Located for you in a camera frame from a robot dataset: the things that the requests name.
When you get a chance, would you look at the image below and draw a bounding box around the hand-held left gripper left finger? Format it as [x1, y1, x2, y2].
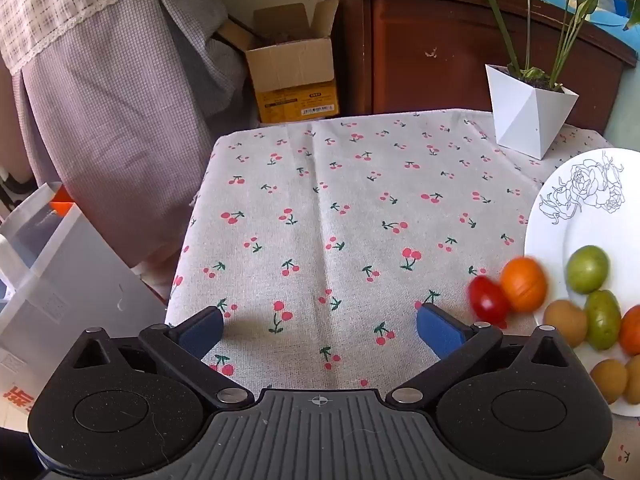
[72, 306, 256, 408]

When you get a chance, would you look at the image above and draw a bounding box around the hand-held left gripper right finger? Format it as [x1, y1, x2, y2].
[385, 302, 576, 408]

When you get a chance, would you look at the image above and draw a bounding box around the red cherry tomato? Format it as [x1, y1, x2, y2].
[467, 275, 511, 323]

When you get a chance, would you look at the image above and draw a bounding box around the orange mandarin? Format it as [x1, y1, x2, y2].
[500, 256, 548, 312]
[619, 305, 640, 357]

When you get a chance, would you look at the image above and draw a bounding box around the white plate with flower drawing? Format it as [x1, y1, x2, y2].
[524, 148, 640, 418]

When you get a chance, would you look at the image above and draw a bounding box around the green oblong fruit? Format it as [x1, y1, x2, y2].
[584, 290, 622, 351]

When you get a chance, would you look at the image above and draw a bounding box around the brown round fruit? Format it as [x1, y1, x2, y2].
[543, 299, 589, 348]
[623, 355, 640, 406]
[590, 358, 629, 405]

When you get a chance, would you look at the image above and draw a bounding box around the green round fruit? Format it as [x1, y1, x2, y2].
[566, 245, 611, 295]

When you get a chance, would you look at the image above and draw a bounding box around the cherry print tablecloth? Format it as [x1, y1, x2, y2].
[165, 108, 640, 466]

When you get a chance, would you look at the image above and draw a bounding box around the small orange item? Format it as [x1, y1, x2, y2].
[50, 185, 76, 216]

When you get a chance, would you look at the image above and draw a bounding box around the lilac gingham cloth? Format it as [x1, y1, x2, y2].
[10, 0, 261, 301]

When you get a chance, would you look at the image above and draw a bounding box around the white geometric planter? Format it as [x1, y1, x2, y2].
[485, 64, 579, 160]

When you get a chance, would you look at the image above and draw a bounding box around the open cardboard box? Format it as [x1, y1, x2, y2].
[217, 0, 341, 125]

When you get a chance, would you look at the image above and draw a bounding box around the dark wooden cabinet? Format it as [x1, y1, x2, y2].
[320, 0, 638, 133]

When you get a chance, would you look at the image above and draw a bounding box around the beige checked lace-trimmed cloth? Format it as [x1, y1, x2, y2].
[0, 0, 216, 76]

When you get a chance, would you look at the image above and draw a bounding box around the blue cloth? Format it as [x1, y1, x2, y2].
[530, 0, 640, 46]

